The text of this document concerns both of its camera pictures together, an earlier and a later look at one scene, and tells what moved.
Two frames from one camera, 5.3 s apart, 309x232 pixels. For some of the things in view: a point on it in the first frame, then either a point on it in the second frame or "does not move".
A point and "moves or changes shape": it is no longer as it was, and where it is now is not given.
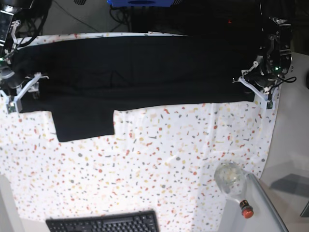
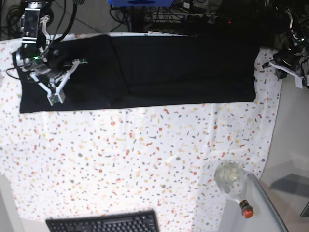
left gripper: x=7 y=87 -> x=47 y=60
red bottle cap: x=247 y=210 does not move
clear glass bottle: x=231 y=177 does not move
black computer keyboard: x=141 y=221 does not move
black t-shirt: x=84 y=79 moves or changes shape
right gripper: x=264 y=71 -> x=289 y=62
